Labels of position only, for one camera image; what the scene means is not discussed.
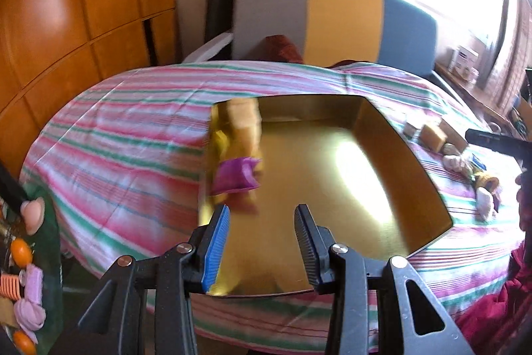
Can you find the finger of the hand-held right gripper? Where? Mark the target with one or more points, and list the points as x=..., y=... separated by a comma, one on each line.
x=498, y=142

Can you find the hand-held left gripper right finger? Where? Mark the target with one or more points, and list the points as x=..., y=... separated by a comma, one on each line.
x=306, y=247

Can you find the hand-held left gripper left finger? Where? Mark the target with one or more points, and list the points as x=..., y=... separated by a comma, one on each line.
x=216, y=251

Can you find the yellow brown round item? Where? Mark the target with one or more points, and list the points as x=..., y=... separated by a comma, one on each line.
x=486, y=180

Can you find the purple snack packet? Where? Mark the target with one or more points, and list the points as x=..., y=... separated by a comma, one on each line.
x=497, y=200
x=237, y=174

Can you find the large white plastic bag ball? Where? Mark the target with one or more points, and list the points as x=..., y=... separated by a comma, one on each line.
x=484, y=203

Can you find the yellow sponge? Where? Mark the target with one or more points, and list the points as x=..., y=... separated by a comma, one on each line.
x=432, y=136

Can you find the gold hexagonal tray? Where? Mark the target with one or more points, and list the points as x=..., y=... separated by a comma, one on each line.
x=332, y=180

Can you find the thick yellow sponge block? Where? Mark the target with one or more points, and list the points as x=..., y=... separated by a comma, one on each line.
x=243, y=118

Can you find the blue and white small packet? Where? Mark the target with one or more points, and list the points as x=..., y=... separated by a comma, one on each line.
x=478, y=163

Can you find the beige flat box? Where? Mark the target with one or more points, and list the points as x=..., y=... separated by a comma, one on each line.
x=455, y=136

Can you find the pinkish white plastic bag ball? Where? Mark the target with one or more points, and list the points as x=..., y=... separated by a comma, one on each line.
x=453, y=163

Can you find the wooden side shelf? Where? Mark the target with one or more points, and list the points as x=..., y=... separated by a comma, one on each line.
x=474, y=97

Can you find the striped side curtain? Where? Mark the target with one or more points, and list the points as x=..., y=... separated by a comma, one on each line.
x=513, y=55

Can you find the white carton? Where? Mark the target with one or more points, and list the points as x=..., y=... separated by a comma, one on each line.
x=465, y=59

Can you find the striped bed sheet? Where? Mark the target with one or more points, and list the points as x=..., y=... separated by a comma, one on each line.
x=124, y=155

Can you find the red garment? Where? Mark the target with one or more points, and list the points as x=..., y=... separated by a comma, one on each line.
x=503, y=309

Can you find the pink hair roller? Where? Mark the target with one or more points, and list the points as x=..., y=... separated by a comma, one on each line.
x=35, y=282

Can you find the pink round toy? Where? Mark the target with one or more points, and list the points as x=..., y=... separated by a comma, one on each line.
x=33, y=210

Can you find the orange ball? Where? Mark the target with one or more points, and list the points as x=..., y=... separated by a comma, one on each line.
x=20, y=251
x=24, y=341

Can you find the pink flower toy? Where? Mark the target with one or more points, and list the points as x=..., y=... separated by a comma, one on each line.
x=29, y=315

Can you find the dark red cloth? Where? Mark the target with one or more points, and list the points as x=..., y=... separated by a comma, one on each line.
x=284, y=49

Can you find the white pillow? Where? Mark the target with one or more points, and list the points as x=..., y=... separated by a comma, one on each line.
x=212, y=47

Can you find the grey yellow blue headboard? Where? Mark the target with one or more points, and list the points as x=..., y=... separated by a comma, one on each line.
x=332, y=22

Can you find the orange spiral toy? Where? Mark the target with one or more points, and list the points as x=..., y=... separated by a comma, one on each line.
x=10, y=285

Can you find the black rolled mat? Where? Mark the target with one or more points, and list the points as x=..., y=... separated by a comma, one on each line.
x=220, y=1

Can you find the wooden wardrobe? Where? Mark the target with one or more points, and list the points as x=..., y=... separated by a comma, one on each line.
x=75, y=26

